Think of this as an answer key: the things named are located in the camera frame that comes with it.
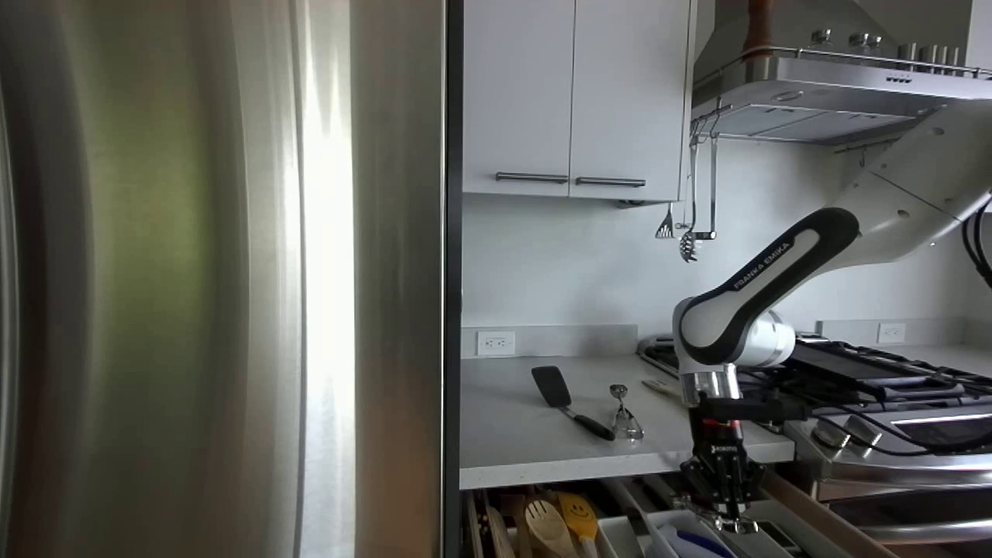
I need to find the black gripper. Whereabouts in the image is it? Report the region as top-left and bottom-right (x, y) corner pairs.
(680, 396), (813, 522)

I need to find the white drawer organizer tray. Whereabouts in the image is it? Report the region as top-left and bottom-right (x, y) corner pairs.
(599, 502), (793, 558)

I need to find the open wooden kitchen drawer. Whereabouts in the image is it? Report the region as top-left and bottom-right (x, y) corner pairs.
(462, 465), (902, 558)

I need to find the long metal utensil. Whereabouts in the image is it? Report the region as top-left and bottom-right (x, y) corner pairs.
(640, 380), (689, 409)

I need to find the metal stove knob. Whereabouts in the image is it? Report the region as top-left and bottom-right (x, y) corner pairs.
(811, 417), (853, 454)
(845, 413), (888, 460)

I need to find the yellow wooden spoon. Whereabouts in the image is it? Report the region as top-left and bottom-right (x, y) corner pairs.
(556, 489), (604, 558)

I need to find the pale wooden spoon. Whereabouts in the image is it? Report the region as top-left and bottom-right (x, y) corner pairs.
(521, 497), (576, 558)

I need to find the black stove griddle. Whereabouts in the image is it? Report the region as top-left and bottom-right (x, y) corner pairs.
(792, 338), (944, 392)

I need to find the black spatula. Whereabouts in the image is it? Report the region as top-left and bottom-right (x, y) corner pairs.
(531, 364), (618, 444)

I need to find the stainless steel gas stove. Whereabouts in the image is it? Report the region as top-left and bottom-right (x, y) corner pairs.
(637, 331), (992, 550)

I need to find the thin wooden utensil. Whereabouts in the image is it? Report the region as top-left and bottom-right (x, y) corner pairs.
(480, 502), (517, 558)

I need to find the hanging metal ladle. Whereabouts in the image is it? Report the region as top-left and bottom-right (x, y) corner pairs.
(676, 135), (724, 266)

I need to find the hanging metal utensil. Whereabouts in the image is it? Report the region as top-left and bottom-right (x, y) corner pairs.
(652, 136), (684, 241)

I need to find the white cabinet door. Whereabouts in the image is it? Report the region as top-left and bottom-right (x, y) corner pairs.
(462, 0), (576, 198)
(568, 0), (696, 204)

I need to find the stainless steel range hood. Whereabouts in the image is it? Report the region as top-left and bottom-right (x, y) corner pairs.
(689, 0), (992, 142)

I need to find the stainless steel refrigerator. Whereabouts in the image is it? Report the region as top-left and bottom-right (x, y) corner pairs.
(0, 0), (450, 558)

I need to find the blue handled utensil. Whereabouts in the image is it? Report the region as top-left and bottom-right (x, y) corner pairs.
(676, 527), (737, 558)

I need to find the metal oven door handle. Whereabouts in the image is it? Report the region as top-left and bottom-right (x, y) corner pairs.
(856, 517), (992, 550)

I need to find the metal cabinet handle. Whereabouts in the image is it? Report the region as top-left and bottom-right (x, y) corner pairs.
(574, 174), (652, 193)
(494, 171), (574, 189)

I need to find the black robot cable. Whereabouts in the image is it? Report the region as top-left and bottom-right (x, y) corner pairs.
(813, 198), (992, 460)

